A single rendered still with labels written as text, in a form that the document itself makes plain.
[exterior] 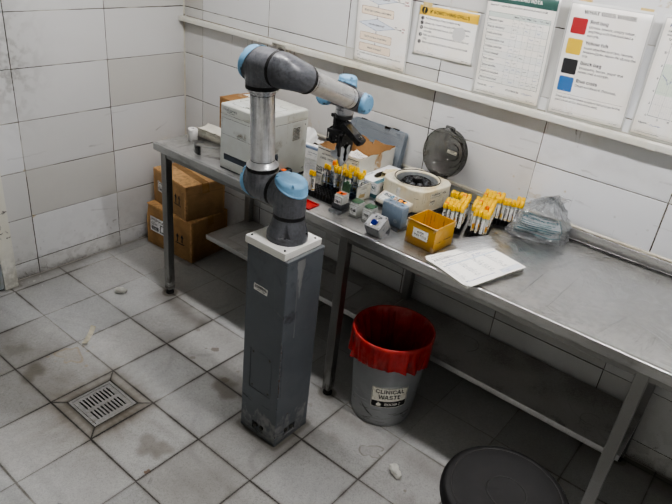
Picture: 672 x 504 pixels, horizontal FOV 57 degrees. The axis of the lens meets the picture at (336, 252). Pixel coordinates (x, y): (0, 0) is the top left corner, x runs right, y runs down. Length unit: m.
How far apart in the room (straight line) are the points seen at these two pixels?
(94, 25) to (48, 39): 0.26
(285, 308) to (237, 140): 0.88
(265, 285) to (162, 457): 0.83
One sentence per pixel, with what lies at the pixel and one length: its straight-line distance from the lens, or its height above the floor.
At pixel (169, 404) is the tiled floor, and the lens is 2.87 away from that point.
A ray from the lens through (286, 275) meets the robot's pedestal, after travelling 2.16.
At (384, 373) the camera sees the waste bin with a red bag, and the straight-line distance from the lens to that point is 2.60.
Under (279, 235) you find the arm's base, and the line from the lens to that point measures 2.17.
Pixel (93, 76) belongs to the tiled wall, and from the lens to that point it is 3.68.
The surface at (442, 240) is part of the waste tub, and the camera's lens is 2.35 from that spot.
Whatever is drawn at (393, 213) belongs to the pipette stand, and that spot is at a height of 0.94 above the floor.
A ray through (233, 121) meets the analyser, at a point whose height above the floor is 1.11.
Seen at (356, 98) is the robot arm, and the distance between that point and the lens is 2.27.
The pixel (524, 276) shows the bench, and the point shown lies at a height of 0.87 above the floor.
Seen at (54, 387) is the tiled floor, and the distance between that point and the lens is 3.04.
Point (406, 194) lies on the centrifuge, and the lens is 2.59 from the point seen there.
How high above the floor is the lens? 1.93
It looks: 28 degrees down
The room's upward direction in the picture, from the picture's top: 7 degrees clockwise
